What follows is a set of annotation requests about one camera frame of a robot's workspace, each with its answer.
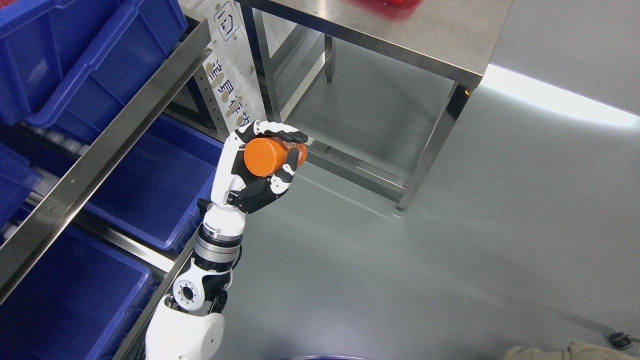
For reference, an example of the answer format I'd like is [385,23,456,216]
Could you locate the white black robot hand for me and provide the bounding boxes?
[198,120,308,248]

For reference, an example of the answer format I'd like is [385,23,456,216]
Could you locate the orange cylindrical capacitor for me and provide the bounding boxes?
[243,137,307,177]

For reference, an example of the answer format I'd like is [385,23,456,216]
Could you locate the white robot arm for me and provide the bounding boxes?
[144,228,243,360]

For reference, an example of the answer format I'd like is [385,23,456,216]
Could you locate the white shelf sign plate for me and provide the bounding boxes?
[179,0,266,132]

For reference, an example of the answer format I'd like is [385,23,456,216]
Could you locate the steel shelf rack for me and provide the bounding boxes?
[0,13,211,360]

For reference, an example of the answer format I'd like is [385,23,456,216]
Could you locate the blue bin lower right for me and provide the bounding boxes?
[85,114,223,252]

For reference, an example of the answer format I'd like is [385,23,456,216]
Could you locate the large blue bin right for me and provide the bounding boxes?
[25,0,188,143]

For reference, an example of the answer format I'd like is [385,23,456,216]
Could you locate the blue bin lower centre-right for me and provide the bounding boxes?
[0,227,158,360]

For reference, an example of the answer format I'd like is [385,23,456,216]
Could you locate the shallow blue tray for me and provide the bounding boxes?
[0,143,42,227]

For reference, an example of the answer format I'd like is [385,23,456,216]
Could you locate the blue bin top left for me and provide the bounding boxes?
[0,0,121,125]

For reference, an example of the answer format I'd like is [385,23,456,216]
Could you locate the red plastic tray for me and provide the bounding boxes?
[350,0,423,19]

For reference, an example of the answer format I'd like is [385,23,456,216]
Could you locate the stainless steel table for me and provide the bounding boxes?
[238,0,512,211]

